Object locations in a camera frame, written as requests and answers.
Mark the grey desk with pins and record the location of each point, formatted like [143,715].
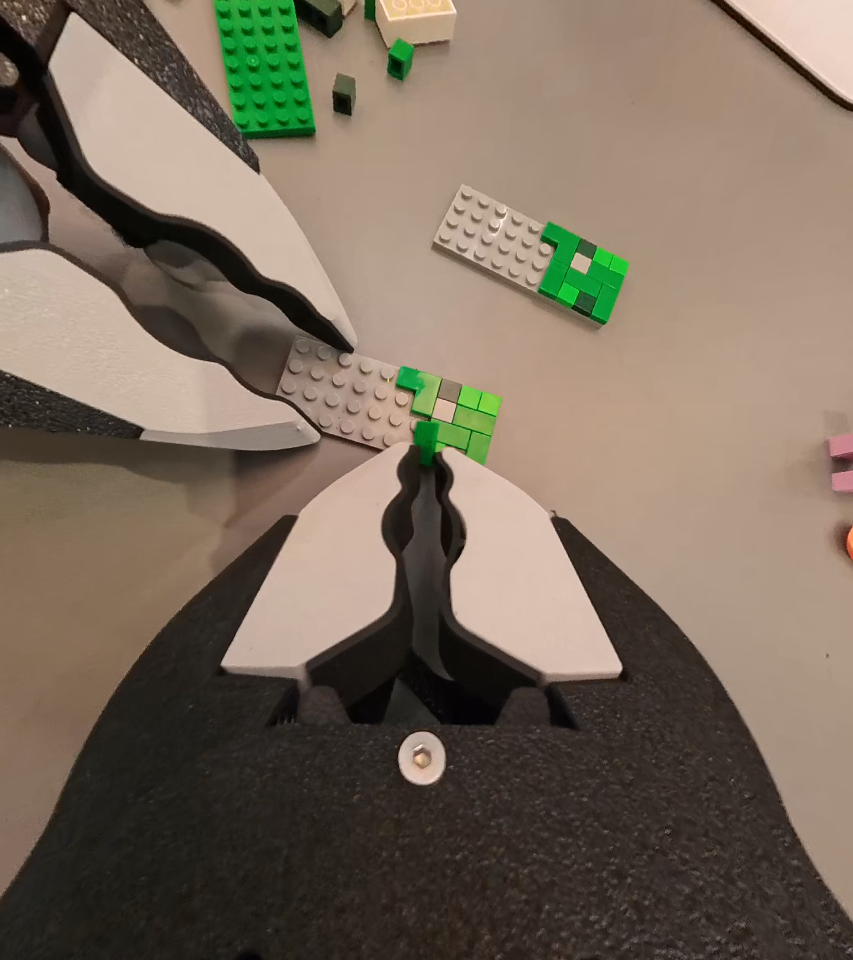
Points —
[696,375]

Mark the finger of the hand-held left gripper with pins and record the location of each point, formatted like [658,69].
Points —
[164,157]
[59,322]

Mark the dark green slope brick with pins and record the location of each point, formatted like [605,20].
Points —
[321,16]

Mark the grey plate with green tiles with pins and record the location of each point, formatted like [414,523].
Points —
[336,397]
[494,236]

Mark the small dark green brick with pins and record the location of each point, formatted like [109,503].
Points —
[344,94]

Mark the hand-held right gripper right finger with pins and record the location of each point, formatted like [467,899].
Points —
[531,592]

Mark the large green plate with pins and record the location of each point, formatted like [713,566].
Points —
[265,67]

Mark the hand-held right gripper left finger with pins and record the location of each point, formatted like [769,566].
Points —
[314,585]

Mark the small green tile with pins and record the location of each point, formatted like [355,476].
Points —
[426,442]

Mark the cream long brick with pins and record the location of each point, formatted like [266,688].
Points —
[415,19]

